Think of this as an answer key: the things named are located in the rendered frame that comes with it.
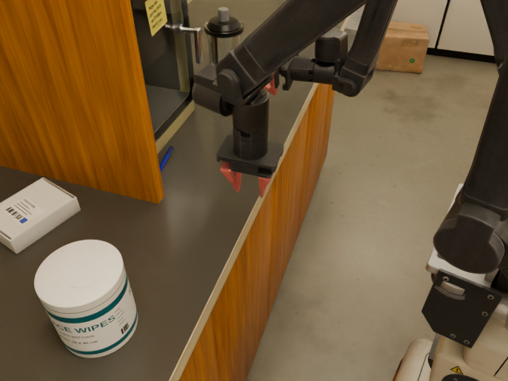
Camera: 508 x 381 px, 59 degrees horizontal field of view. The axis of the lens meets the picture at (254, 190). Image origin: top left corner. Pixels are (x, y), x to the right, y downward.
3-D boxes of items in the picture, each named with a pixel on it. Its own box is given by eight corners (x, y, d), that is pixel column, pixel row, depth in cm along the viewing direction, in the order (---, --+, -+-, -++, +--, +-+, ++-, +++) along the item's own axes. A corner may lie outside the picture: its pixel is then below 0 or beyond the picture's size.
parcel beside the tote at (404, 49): (367, 69, 357) (374, 34, 338) (368, 52, 381) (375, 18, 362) (420, 74, 351) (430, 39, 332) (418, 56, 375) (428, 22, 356)
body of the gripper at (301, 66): (279, 68, 104) (310, 71, 102) (291, 44, 110) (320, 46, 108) (280, 91, 109) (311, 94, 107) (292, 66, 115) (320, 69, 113)
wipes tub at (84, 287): (45, 345, 75) (13, 292, 66) (90, 286, 85) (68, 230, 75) (113, 370, 72) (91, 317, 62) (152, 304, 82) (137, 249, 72)
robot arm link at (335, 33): (352, 97, 101) (368, 79, 106) (357, 48, 93) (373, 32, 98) (305, 84, 106) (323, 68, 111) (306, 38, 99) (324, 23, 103)
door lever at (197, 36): (187, 58, 118) (182, 62, 116) (183, 22, 111) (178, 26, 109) (205, 61, 116) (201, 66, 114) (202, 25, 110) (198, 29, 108)
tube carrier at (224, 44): (201, 97, 135) (195, 26, 121) (224, 83, 142) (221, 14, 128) (230, 108, 131) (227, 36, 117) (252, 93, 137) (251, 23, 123)
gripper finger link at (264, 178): (242, 178, 85) (241, 137, 79) (278, 185, 83) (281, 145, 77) (230, 202, 80) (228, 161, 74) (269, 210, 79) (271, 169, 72)
